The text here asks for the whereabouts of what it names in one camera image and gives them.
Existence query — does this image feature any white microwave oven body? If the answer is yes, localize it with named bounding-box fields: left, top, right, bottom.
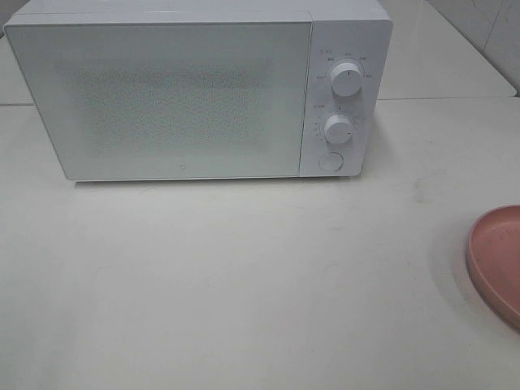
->
left=3, top=1, right=393, bottom=179

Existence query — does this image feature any white microwave door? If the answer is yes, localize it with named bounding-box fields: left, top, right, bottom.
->
left=6, top=23, right=310, bottom=181

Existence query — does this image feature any round white door button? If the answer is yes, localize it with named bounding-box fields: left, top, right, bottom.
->
left=318, top=152, right=344, bottom=171

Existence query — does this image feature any pink round plate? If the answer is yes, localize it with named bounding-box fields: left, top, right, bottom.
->
left=466, top=205, right=519, bottom=330

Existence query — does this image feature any upper white power knob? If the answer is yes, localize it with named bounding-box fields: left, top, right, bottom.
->
left=329, top=61, right=363, bottom=98

